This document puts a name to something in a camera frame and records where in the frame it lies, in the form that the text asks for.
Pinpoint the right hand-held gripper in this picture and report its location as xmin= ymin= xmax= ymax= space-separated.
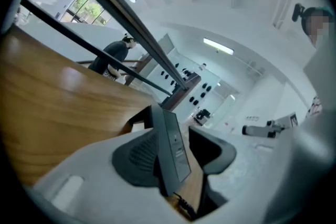
xmin=241 ymin=112 xmax=299 ymax=139

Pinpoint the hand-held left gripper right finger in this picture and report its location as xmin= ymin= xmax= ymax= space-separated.
xmin=264 ymin=109 xmax=336 ymax=221

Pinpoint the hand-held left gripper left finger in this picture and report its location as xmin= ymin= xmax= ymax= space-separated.
xmin=33 ymin=127 xmax=190 ymax=222

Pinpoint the dark grey telephone handset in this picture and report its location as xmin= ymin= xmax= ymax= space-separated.
xmin=188 ymin=125 xmax=237 ymax=216

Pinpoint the black and white machine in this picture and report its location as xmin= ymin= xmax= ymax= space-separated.
xmin=193 ymin=109 xmax=211 ymax=126

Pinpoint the wooden desk with dark side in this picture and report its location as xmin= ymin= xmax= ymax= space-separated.
xmin=160 ymin=72 xmax=202 ymax=111

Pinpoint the long ceiling light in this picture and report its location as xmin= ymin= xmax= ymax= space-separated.
xmin=203 ymin=37 xmax=235 ymax=56

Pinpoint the person's head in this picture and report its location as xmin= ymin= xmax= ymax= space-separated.
xmin=301 ymin=6 xmax=335 ymax=49

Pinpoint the large window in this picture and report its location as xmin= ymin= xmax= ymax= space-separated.
xmin=59 ymin=0 xmax=106 ymax=26

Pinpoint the black coiled telephone cord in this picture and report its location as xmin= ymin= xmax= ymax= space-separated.
xmin=173 ymin=191 xmax=196 ymax=220

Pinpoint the black head camera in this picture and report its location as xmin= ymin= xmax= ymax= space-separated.
xmin=291 ymin=3 xmax=306 ymax=22

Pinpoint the black metal frame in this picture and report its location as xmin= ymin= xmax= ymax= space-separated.
xmin=20 ymin=0 xmax=190 ymax=97

